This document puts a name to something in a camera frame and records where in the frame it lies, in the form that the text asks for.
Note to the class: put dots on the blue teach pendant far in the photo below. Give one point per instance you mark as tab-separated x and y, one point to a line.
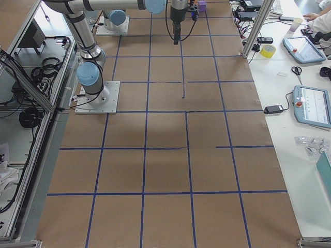
303	50

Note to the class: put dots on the person's white sleeved forearm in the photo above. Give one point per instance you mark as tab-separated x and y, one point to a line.
321	24

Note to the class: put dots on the teal box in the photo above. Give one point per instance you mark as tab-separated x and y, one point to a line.
323	167

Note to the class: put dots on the grey power brick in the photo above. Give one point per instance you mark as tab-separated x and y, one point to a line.
252	3

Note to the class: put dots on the yellow tape roll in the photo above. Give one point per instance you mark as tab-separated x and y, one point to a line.
268	51

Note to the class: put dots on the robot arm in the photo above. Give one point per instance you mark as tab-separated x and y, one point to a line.
114	18
88	20

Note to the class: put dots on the black remote phone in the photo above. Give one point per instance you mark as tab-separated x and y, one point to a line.
265	40

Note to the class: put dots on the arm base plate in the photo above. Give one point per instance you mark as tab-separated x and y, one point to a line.
121	30
106	102

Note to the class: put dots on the aluminium frame post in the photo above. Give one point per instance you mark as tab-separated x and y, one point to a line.
263	13

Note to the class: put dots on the blue teach pendant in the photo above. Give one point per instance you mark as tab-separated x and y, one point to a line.
311	106
303	50

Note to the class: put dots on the bag of small parts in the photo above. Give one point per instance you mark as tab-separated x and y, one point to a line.
313	145

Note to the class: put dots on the purple foam cube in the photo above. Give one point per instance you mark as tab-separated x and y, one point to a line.
202	6

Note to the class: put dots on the white cloth rag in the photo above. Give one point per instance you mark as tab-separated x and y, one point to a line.
9	176

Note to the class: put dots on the blue teach pendant near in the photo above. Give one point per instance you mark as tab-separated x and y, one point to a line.
311	106

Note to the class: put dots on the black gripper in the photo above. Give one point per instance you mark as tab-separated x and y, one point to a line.
176	14

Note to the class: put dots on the person's hand at desk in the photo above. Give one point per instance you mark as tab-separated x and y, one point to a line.
310	16

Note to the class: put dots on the lilac plastic cup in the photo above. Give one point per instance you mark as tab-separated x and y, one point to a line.
295	24

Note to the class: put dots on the black power adapter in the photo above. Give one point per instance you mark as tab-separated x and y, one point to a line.
273	109

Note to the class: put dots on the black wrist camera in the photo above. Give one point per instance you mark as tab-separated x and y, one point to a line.
194	10

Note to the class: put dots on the black handled scissors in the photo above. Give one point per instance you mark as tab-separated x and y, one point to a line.
297	71

